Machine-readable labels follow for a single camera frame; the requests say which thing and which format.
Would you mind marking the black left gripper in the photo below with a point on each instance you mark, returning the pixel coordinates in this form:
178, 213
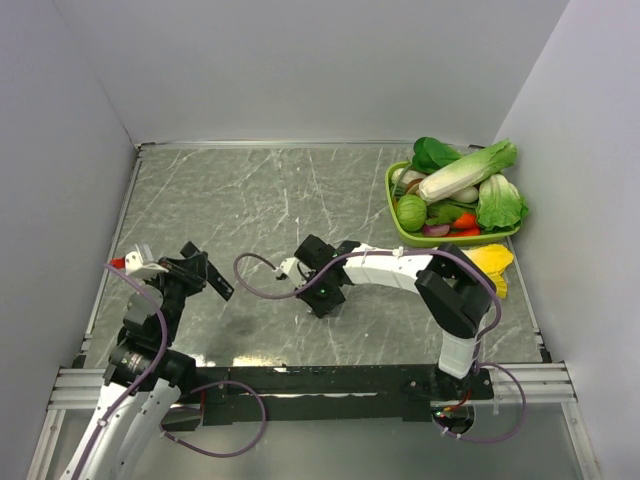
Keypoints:
191, 271

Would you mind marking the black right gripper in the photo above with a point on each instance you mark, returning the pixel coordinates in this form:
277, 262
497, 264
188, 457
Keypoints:
321, 306

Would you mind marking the black remote control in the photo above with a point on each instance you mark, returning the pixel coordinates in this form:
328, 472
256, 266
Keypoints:
214, 278

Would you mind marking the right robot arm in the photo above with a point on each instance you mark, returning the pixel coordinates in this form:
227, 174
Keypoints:
454, 289

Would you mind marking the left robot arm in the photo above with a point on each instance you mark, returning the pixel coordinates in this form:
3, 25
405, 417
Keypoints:
144, 377

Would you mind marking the round green cabbage toy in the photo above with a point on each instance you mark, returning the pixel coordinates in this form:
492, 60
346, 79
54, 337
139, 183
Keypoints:
411, 212

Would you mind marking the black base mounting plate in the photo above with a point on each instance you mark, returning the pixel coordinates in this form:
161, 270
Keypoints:
408, 392

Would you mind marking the purple onion toy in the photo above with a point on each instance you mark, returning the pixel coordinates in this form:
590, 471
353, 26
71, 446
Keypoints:
435, 231

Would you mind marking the white mushroom toy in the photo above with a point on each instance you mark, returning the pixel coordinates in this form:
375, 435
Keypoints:
402, 180

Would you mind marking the red chili toy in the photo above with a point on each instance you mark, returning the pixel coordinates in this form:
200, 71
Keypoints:
465, 233

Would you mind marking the orange carrot toy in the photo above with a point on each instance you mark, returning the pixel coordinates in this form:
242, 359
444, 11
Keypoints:
466, 221

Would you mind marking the yellow cabbage toy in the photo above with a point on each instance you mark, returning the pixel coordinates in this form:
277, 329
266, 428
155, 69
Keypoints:
492, 260

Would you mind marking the dark green spinach toy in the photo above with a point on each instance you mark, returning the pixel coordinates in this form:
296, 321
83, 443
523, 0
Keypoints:
430, 155

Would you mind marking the white radish toy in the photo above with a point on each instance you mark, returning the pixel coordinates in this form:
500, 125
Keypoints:
467, 195

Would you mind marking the green leafy lettuce toy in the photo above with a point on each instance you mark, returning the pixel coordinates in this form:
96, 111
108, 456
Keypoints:
500, 205

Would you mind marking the large napa cabbage toy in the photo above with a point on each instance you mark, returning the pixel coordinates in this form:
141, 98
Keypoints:
469, 170

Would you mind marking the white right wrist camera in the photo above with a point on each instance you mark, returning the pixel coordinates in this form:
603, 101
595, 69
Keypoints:
294, 271

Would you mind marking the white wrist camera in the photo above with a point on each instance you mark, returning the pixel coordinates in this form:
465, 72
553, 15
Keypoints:
138, 263
294, 271

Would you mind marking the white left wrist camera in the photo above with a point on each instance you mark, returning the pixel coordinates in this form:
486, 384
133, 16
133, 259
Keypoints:
138, 263

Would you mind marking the aluminium frame rail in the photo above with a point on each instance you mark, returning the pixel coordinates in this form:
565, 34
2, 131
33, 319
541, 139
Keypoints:
542, 383

